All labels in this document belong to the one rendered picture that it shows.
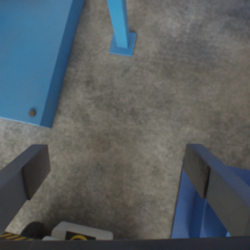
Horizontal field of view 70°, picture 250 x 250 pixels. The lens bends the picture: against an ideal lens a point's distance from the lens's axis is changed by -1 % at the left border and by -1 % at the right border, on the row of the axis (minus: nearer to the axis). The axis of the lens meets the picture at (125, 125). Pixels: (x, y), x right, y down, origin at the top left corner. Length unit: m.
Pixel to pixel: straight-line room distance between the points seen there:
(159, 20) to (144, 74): 0.33
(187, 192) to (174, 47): 0.75
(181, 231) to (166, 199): 0.16
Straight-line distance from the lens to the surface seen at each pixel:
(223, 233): 0.71
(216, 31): 1.20
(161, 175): 0.94
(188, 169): 0.17
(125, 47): 1.07
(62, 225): 0.97
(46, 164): 0.17
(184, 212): 0.98
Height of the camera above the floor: 0.93
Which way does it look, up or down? 81 degrees down
